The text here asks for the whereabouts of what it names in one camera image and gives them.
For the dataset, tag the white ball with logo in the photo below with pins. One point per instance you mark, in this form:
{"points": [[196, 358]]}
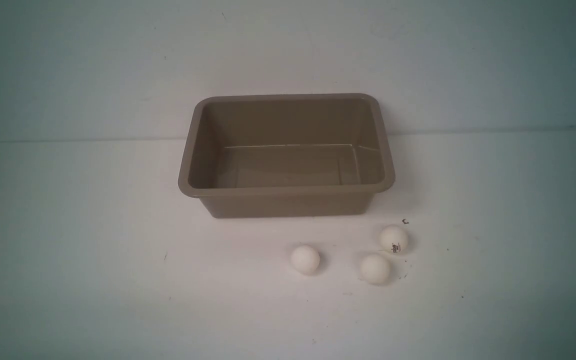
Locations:
{"points": [[394, 239]]}

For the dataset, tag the brown plastic bin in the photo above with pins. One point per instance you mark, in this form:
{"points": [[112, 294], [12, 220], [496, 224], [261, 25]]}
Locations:
{"points": [[297, 155]]}

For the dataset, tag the white table-tennis ball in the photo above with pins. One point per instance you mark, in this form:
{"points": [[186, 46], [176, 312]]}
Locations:
{"points": [[305, 259], [375, 269]]}

